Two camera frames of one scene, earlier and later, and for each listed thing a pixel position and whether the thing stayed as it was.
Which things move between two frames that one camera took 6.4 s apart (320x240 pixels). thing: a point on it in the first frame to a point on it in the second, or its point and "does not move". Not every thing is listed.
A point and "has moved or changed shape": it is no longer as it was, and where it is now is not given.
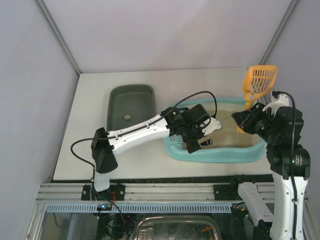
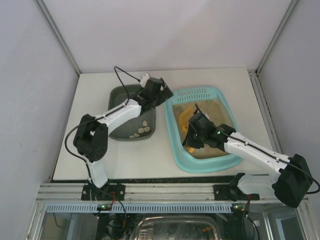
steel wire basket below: (177, 228) does not move
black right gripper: (243, 119) to (191, 138)
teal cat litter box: (230, 144) has moved or changed shape
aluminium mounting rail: (148, 193) does not move
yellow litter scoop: (257, 81) has moved or changed shape
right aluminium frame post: (276, 32) does not move
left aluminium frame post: (47, 14) does not move
